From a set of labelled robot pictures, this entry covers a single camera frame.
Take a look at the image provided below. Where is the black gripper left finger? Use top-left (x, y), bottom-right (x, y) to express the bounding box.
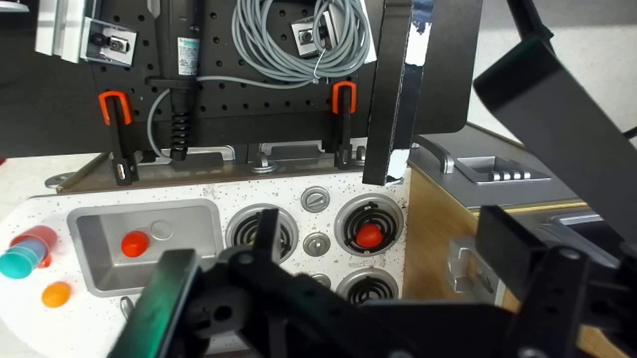
top-left (249, 206), bottom-right (283, 266)

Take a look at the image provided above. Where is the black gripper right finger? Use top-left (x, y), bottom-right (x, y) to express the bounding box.
top-left (476, 204), bottom-right (548, 300)

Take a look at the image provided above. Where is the grey toy stove knob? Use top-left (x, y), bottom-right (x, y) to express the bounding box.
top-left (299, 184), bottom-right (333, 214)
top-left (309, 270), bottom-right (335, 290)
top-left (301, 230), bottom-right (333, 258)

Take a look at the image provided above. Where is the white toy kitchen stove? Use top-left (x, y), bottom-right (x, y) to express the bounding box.
top-left (0, 166), bottom-right (410, 358)

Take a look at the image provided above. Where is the grey toy sink basin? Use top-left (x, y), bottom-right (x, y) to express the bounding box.
top-left (66, 196), bottom-right (223, 298)

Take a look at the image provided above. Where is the wooden cabinet with grey top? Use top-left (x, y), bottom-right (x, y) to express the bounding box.
top-left (402, 123), bottom-right (637, 358)

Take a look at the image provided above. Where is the red toy tomato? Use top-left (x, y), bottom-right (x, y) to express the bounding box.
top-left (355, 222), bottom-right (386, 252)

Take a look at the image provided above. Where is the black pegboard panel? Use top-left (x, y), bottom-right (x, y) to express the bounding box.
top-left (0, 0), bottom-right (484, 160)

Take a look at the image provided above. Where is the orange and black clamp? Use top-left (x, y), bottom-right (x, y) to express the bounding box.
top-left (96, 89), bottom-right (142, 186)
top-left (323, 79), bottom-right (361, 168)

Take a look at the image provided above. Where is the red toy ball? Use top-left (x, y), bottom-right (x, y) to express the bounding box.
top-left (120, 228), bottom-right (154, 260)

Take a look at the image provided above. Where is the black angled panel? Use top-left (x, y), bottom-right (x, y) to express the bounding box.
top-left (472, 0), bottom-right (637, 244)

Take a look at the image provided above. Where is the black plug with strain relief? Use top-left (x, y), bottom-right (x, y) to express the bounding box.
top-left (154, 0), bottom-right (205, 162)

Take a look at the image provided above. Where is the orange toy ball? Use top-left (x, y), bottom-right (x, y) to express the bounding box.
top-left (40, 280), bottom-right (74, 310)

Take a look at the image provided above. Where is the blue plastic cup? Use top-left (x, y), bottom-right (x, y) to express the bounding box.
top-left (6, 240), bottom-right (48, 266)

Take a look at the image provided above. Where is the teal plastic cup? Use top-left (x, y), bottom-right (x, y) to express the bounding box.
top-left (0, 246), bottom-right (36, 280)

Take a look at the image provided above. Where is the white aluminium profile block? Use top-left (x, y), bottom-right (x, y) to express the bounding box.
top-left (34, 0), bottom-right (94, 65)

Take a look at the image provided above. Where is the grey coiled cable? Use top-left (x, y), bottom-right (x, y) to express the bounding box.
top-left (144, 0), bottom-right (374, 158)

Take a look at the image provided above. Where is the black upright post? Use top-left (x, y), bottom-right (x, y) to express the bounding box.
top-left (361, 0), bottom-right (428, 186)

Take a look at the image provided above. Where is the small clear camera box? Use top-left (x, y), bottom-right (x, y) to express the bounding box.
top-left (82, 15), bottom-right (140, 69)
top-left (291, 9), bottom-right (337, 59)

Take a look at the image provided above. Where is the red plastic cup with handle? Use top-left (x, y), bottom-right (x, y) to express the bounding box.
top-left (8, 224), bottom-right (60, 270)

